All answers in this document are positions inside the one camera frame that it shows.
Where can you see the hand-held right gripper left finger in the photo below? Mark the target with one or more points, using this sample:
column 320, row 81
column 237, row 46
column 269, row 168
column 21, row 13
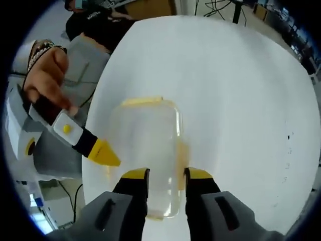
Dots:
column 130, row 190

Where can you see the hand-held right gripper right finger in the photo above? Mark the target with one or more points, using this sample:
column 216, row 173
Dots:
column 200, row 185

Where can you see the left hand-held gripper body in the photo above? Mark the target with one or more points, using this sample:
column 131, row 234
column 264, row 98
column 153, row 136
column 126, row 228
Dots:
column 17, row 130

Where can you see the clear box with yellow buckles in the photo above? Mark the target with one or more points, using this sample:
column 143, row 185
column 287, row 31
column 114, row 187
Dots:
column 130, row 150

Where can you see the person's left hand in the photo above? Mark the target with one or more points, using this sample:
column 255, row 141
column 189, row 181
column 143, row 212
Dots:
column 47, row 80

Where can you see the brown cardboard box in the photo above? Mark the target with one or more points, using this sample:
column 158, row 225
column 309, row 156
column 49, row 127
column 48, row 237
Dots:
column 150, row 8

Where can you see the black desk leg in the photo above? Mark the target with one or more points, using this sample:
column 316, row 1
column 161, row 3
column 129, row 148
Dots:
column 237, row 11

